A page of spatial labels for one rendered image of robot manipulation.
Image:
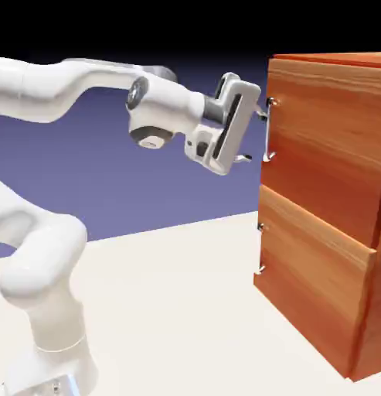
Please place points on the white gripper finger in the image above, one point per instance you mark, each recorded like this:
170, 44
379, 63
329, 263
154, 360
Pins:
243, 158
261, 115

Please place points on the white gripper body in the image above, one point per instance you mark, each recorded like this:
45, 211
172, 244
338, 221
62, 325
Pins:
239, 123

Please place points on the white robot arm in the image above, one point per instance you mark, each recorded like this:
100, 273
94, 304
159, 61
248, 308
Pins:
48, 86

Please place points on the large wooden cabinet door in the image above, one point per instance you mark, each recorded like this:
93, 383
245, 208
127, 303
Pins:
329, 154

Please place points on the orange wooden cabinet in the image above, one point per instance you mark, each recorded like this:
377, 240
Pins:
332, 216

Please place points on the small wooden cabinet door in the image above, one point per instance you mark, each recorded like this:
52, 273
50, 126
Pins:
313, 272

